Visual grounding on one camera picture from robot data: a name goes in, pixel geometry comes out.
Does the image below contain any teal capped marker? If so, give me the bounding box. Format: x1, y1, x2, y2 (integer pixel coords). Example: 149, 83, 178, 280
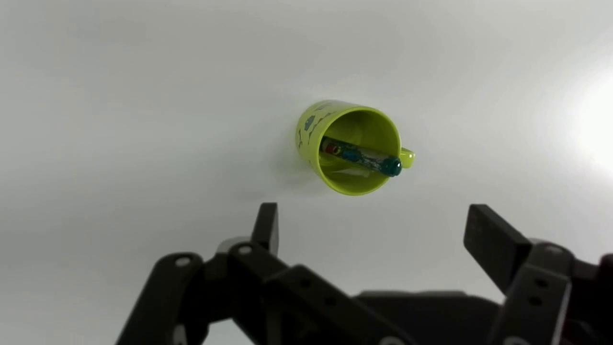
320, 137, 404, 179

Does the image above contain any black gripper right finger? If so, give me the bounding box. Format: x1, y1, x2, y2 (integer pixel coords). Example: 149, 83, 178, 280
462, 202, 613, 345

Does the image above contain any yellow green plastic cup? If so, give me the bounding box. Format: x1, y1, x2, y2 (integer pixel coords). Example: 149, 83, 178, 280
293, 98, 416, 198

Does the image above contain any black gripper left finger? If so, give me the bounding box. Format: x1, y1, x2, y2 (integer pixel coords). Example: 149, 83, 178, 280
113, 202, 398, 345

